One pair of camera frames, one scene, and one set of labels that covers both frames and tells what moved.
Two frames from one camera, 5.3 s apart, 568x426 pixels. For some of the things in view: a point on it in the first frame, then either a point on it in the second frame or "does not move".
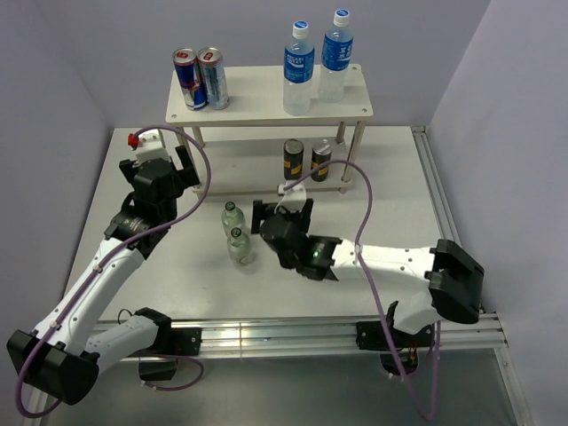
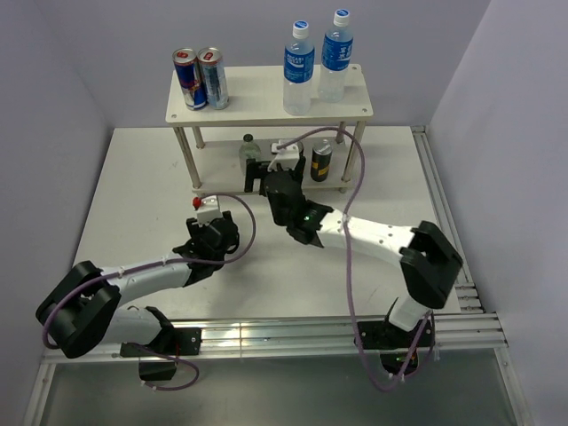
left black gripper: x=189 y=174 to x=195 y=232
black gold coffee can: x=321 y=153 does not move
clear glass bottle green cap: x=232 y=216 to x=248 y=150
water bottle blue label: x=335 y=57 does not move
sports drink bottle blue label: x=298 y=67 does not move
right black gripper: x=261 y=211 to x=256 y=169
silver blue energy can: x=212 y=67 does not move
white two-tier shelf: x=254 y=145 does not move
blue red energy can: x=186 y=63 does not move
